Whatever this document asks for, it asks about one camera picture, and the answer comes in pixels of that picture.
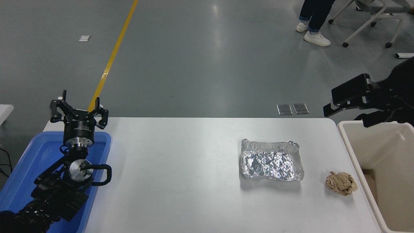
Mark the grey wheeled office chair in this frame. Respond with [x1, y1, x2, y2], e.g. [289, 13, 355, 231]
[328, 0, 406, 48]

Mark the black cable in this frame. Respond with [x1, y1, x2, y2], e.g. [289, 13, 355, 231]
[0, 147, 13, 178]

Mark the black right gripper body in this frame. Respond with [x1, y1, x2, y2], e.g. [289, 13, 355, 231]
[368, 79, 398, 110]

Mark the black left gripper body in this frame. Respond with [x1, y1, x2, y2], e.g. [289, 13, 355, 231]
[63, 113, 96, 140]

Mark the crumpled tan paper ball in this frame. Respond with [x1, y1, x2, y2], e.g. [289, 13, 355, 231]
[325, 172, 358, 196]

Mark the foil tray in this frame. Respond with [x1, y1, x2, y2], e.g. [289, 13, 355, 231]
[241, 139, 305, 182]

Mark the large pale bin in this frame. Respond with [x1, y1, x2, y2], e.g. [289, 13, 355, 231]
[337, 120, 414, 233]

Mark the blue plastic tray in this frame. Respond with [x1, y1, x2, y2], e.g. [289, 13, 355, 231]
[0, 131, 112, 233]

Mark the small white side table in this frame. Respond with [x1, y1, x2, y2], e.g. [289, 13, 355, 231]
[0, 104, 15, 126]

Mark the person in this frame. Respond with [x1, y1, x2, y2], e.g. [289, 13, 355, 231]
[296, 0, 337, 47]

